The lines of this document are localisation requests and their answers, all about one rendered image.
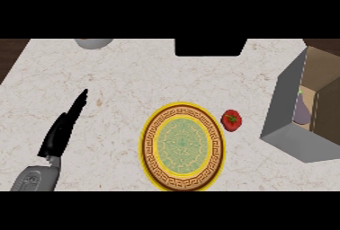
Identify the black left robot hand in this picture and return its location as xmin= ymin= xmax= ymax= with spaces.
xmin=36 ymin=88 xmax=91 ymax=159

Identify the yellow patterned round plate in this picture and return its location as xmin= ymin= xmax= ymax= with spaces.
xmin=139 ymin=101 xmax=228 ymax=192

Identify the purple eggplant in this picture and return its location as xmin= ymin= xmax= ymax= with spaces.
xmin=293 ymin=89 xmax=314 ymax=126

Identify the grey cardboard box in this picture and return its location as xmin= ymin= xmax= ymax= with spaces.
xmin=259 ymin=45 xmax=340 ymax=164

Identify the grey round bowl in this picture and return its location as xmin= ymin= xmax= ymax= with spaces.
xmin=73 ymin=38 xmax=114 ymax=50

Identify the red tomato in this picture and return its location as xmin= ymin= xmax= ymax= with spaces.
xmin=219 ymin=109 xmax=243 ymax=132

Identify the black rectangular appliance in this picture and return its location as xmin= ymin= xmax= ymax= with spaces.
xmin=175 ymin=38 xmax=249 ymax=58

